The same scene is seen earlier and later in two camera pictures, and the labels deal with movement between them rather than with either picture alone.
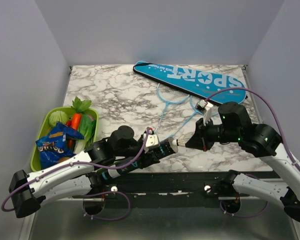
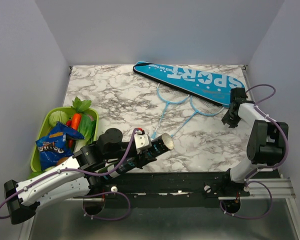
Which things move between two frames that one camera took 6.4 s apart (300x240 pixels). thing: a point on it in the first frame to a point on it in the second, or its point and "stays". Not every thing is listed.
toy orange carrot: [76, 121] stays
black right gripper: [197, 141] to [233, 124]
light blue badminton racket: [169, 95] stays
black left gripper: [151, 160] stays
